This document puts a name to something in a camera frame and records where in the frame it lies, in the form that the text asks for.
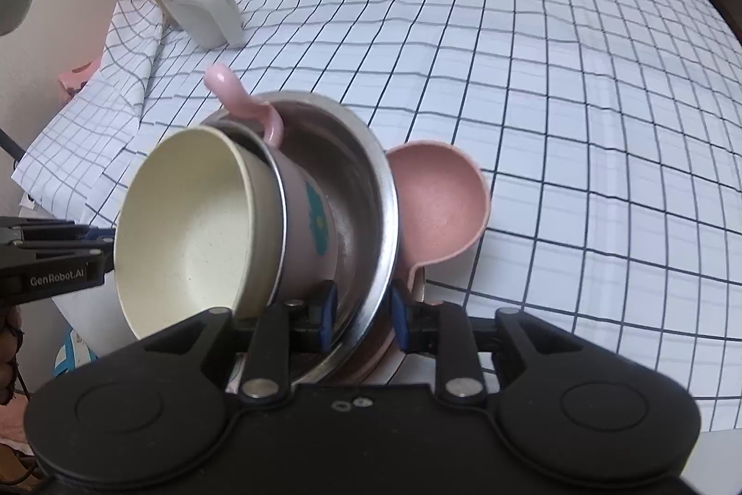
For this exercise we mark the teal and white object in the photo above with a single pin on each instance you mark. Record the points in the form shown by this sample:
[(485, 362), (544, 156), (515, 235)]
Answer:
[(72, 356)]

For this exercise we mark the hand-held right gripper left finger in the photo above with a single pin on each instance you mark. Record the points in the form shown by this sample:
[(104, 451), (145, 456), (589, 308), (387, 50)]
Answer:
[(327, 315)]

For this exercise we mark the stainless steel bowl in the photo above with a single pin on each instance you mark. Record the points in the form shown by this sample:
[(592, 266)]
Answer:
[(359, 193)]

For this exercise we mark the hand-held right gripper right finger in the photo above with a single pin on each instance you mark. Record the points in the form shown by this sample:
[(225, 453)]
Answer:
[(400, 321)]

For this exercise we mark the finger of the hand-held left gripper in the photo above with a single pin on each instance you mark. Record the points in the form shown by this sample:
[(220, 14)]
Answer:
[(46, 234)]

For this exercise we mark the white thermos jug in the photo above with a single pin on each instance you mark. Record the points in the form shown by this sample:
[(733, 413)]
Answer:
[(208, 13)]

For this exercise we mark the pink bear-shaped plate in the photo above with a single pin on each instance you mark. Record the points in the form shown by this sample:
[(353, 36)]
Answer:
[(440, 205)]

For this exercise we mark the pink plastic stool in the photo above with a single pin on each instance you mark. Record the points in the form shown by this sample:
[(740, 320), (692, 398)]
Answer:
[(78, 80)]

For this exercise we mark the cream bowl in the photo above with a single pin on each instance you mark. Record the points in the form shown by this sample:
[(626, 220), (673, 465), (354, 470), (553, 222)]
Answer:
[(185, 228)]

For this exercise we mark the person's left hand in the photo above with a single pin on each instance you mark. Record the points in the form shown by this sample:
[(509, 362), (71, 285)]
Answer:
[(10, 356)]

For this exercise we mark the black white checked tablecloth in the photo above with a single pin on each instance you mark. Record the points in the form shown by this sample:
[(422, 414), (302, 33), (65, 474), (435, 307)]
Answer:
[(521, 124)]

